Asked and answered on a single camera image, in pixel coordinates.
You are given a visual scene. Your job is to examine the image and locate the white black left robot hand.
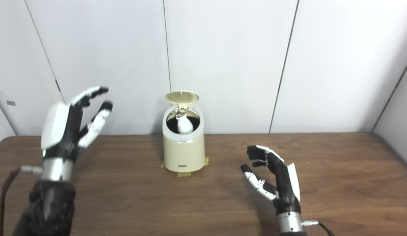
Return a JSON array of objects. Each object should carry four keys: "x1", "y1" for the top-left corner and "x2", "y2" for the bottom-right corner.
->
[{"x1": 41, "y1": 86, "x2": 113, "y2": 161}]

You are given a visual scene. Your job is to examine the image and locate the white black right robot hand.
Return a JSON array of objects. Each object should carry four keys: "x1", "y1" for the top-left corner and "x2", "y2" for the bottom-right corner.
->
[{"x1": 240, "y1": 145, "x2": 301, "y2": 215}]

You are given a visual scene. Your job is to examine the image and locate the cream-colored lidded bin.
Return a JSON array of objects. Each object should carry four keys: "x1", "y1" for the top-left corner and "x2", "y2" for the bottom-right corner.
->
[{"x1": 162, "y1": 91, "x2": 206, "y2": 172}]

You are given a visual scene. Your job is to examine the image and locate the small white plastic bottle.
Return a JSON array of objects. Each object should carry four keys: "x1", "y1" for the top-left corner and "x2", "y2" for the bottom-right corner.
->
[{"x1": 175, "y1": 111, "x2": 194, "y2": 134}]

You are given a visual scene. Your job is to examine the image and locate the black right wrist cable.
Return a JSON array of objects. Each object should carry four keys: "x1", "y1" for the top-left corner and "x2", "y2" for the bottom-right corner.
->
[{"x1": 302, "y1": 220, "x2": 335, "y2": 236}]

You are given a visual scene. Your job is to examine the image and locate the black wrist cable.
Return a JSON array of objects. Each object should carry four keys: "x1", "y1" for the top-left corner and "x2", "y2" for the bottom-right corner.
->
[
  {"x1": 302, "y1": 220, "x2": 335, "y2": 236},
  {"x1": 0, "y1": 166, "x2": 43, "y2": 236}
]

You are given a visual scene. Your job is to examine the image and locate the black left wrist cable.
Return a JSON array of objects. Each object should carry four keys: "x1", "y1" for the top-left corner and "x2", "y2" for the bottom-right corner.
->
[{"x1": 0, "y1": 166, "x2": 43, "y2": 236}]

